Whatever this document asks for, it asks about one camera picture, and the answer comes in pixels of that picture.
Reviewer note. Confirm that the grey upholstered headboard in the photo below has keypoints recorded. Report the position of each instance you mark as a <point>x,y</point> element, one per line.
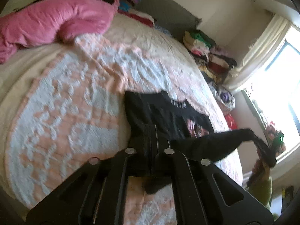
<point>164,11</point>

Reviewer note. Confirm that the plastic bag of clothes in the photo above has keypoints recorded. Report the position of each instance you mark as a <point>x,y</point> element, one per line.
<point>225,97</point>

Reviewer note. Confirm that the blue patterned cloth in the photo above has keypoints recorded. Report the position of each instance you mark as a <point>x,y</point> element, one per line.
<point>164,30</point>

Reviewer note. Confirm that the pile of folded clothes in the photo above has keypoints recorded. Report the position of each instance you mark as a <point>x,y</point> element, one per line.
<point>211,58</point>

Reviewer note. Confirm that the window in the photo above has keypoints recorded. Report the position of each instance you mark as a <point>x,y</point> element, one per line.
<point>281,86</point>

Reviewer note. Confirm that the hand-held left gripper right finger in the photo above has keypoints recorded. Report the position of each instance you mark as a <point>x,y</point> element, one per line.
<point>161,150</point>

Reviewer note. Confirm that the pink quilt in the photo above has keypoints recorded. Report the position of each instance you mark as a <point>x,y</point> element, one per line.
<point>58,21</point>

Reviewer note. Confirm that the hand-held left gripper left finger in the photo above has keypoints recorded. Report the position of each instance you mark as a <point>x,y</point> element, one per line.
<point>143,145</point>

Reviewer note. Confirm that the black sweater with orange cuffs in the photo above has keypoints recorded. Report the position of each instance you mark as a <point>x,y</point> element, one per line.
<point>150,112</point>

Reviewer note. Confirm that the peach and white checked blanket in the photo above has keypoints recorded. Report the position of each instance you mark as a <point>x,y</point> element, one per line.
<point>70,98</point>

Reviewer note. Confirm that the cream curtain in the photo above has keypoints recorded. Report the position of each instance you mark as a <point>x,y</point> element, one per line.
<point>257,56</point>

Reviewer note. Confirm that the red plastic bag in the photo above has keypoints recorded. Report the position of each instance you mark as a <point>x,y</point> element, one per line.
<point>230,121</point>

